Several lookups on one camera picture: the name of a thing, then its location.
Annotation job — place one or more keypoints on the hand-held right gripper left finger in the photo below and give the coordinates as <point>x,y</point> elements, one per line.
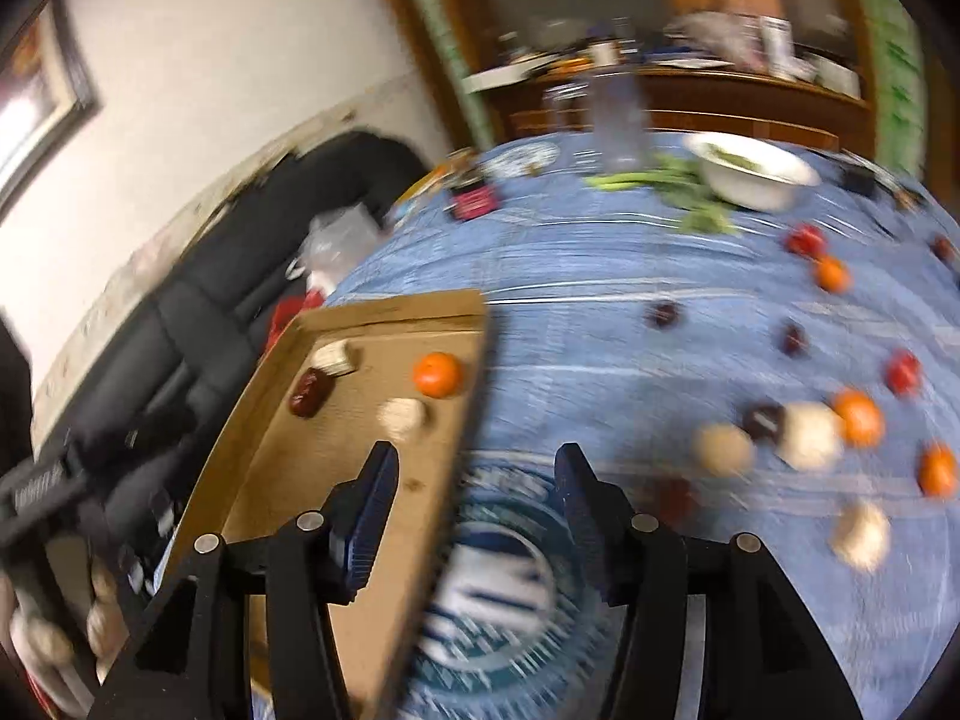
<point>373,517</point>

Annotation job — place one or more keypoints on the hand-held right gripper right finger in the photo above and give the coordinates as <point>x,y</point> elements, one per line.
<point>581,525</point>

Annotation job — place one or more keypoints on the brown cardboard box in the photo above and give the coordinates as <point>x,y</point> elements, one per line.
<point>262,480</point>

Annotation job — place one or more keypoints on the dark purple plum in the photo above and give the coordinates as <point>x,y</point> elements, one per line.
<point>763,420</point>

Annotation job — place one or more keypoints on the person's left hand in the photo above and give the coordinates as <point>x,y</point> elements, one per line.
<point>103,626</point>

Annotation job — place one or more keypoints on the dark red date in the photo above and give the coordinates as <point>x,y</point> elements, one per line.
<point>664,313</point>
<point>675,499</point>
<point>307,394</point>
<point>943,247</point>
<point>793,337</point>

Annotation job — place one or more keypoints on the orange tangerine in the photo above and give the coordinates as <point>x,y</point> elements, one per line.
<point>937,469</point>
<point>857,416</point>
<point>832,274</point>
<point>437,373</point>

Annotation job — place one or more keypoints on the blue plaid tablecloth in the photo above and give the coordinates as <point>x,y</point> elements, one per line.
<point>600,360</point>

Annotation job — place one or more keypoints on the red cloth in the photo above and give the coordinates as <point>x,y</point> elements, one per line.
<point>289,315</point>

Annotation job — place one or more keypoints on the black sofa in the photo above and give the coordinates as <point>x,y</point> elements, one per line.
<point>187,315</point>

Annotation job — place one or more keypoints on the clear plastic bag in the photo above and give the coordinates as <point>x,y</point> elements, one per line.
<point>341,236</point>

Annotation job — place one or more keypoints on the small red box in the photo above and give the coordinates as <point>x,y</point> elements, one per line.
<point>476,201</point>

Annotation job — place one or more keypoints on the green bok choy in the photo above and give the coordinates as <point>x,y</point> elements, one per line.
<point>675,184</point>

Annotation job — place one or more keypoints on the large red tomato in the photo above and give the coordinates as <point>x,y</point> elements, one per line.
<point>904,373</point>

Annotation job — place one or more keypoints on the small red tomato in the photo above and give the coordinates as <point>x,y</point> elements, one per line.
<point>806,240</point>

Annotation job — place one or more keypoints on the white bowl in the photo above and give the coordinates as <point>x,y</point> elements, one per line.
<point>750,172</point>

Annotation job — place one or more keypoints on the green vegetable scraps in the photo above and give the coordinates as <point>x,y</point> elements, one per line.
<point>731,157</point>

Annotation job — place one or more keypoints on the clear glass mug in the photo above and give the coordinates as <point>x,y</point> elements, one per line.
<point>619,120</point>

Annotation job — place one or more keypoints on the wooden cabinet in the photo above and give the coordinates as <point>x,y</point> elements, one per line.
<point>675,94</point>

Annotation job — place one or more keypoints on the crumpled plastic bag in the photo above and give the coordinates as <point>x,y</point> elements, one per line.
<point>712,30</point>

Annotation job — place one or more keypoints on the framed wall picture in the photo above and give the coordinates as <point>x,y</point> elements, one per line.
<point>37,90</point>

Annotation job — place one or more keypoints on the bamboo wall sticker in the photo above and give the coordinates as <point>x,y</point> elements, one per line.
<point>892,52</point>

